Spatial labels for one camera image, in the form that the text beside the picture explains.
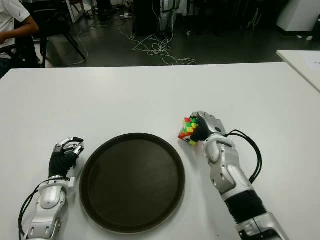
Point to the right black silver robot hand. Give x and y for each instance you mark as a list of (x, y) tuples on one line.
[(208, 127)]

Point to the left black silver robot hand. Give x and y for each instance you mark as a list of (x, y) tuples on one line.
[(60, 162)]

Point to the multicoloured Rubik's cube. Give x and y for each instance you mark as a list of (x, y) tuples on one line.
[(186, 130)]

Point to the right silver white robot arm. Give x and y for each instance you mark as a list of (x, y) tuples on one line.
[(227, 170)]

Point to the round dark brown plate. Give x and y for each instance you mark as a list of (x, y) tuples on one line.
[(132, 182)]

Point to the white side table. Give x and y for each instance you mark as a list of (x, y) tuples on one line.
[(300, 65)]

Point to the black armchair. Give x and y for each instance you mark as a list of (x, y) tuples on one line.
[(27, 53)]

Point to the black cabinet on casters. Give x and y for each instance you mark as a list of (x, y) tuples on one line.
[(146, 17)]

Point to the small white floor scrap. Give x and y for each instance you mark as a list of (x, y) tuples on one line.
[(309, 38)]

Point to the black chair with splayed legs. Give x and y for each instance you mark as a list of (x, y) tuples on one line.
[(57, 27)]

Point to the white power strip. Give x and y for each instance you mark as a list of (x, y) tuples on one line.
[(125, 16)]

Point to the white cabinet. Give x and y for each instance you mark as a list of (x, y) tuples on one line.
[(297, 15)]

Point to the seated person in white shirt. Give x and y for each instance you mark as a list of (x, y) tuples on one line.
[(10, 15)]

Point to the white table frame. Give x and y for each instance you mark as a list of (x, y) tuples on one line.
[(77, 12)]

